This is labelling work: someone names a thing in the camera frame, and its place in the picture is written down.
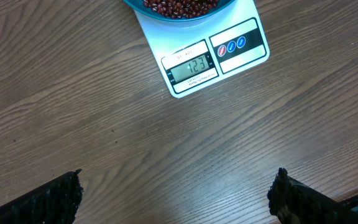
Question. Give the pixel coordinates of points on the white digital kitchen scale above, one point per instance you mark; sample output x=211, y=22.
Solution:
x=195, y=53

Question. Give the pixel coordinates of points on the red beans in bowl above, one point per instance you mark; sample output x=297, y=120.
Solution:
x=178, y=9

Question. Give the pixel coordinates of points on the teal blue bowl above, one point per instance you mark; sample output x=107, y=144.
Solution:
x=137, y=5

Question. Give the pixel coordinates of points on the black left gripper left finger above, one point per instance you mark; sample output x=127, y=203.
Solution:
x=56, y=201

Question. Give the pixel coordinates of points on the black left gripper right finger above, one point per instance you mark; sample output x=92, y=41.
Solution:
x=294, y=202

